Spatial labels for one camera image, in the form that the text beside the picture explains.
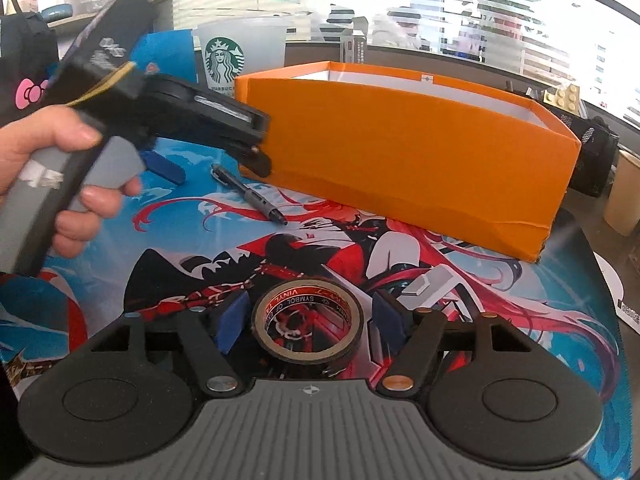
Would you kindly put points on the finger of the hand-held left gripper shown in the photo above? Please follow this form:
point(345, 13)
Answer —
point(167, 170)
point(257, 162)

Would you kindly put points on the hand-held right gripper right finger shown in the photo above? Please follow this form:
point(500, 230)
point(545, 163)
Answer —
point(386, 322)

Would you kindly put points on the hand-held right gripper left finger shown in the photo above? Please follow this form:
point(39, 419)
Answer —
point(232, 322)

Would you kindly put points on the black gel pen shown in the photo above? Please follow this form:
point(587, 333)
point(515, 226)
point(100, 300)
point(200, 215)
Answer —
point(250, 196)

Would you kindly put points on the black tape roll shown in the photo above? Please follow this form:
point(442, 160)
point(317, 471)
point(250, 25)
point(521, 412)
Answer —
point(305, 350)

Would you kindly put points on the orange cardboard box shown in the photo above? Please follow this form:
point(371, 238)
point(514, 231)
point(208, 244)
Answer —
point(400, 150)

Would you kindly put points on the person's left hand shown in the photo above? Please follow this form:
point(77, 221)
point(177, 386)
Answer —
point(35, 132)

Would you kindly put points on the blue paper bag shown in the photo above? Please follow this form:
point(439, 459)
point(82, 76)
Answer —
point(165, 52)

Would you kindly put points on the printed desk mat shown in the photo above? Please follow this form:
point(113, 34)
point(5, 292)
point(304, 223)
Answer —
point(150, 240)

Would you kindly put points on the translucent plastic cup green logo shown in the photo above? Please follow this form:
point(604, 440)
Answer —
point(235, 55)

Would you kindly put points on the blue bowl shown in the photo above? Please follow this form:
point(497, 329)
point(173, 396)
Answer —
point(57, 12)

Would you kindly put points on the black bag with pink bow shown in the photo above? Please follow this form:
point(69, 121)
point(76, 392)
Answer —
point(22, 75)

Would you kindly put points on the white carton box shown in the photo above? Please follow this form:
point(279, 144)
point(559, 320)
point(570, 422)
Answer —
point(354, 47)

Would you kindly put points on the white paper sheet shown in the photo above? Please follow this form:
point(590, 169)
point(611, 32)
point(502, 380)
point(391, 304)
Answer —
point(622, 290)

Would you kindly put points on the black mesh pen holder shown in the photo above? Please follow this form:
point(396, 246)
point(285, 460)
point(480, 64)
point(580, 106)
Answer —
point(595, 160)

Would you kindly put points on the yellow toy brick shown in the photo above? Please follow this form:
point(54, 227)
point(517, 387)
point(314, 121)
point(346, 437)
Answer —
point(562, 96)

